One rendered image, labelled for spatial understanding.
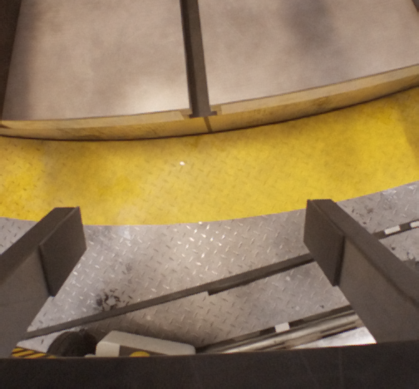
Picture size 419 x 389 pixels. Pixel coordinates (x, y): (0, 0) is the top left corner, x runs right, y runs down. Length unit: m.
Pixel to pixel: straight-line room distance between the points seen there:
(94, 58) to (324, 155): 0.70
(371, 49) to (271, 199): 0.48
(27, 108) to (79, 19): 0.25
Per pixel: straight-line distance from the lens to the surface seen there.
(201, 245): 0.94
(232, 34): 0.73
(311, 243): 0.16
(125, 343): 0.94
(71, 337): 1.02
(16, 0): 0.95
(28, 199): 1.16
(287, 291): 0.97
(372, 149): 1.03
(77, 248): 0.17
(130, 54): 0.75
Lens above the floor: 0.93
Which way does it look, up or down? 82 degrees down
